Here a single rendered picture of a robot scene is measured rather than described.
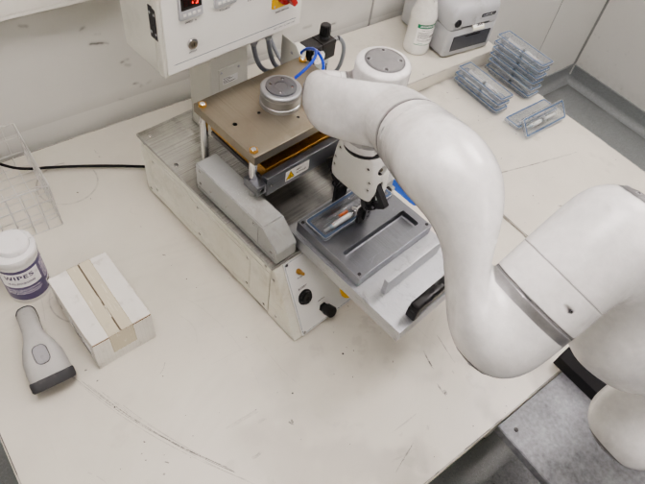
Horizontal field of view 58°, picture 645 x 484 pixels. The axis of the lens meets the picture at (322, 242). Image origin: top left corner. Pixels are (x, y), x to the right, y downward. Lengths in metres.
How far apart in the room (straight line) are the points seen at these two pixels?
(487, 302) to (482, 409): 0.70
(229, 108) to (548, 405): 0.86
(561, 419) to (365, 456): 0.41
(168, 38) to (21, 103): 0.58
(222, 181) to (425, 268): 0.42
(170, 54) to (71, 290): 0.48
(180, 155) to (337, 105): 0.56
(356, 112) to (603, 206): 0.35
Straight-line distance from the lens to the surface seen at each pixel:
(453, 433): 1.20
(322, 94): 0.82
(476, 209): 0.53
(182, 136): 1.33
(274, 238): 1.06
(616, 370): 0.71
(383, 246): 1.09
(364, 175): 0.99
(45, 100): 1.57
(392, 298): 1.04
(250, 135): 1.06
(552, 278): 0.56
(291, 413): 1.15
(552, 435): 1.28
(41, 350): 1.17
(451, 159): 0.54
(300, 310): 1.18
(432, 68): 1.88
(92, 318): 1.17
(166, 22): 1.06
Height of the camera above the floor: 1.82
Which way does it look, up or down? 51 degrees down
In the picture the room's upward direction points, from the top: 11 degrees clockwise
